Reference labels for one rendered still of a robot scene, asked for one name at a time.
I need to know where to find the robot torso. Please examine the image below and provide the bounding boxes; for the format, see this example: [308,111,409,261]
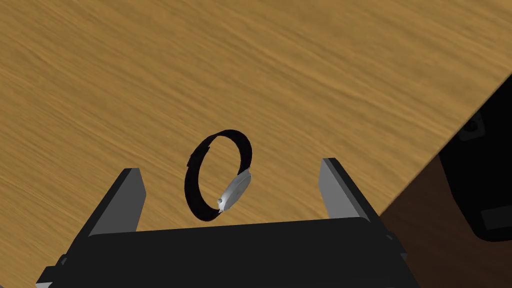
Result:
[438,73,512,243]

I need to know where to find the wooden table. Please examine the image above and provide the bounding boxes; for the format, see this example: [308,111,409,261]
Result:
[0,0,512,288]

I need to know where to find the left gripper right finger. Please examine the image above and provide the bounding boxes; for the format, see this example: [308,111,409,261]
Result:
[318,157,382,222]

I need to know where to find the black wristwatch with silver face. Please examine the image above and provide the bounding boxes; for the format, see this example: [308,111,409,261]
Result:
[183,128,254,223]

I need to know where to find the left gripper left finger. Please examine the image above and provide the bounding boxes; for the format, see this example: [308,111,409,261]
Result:
[75,167,147,241]

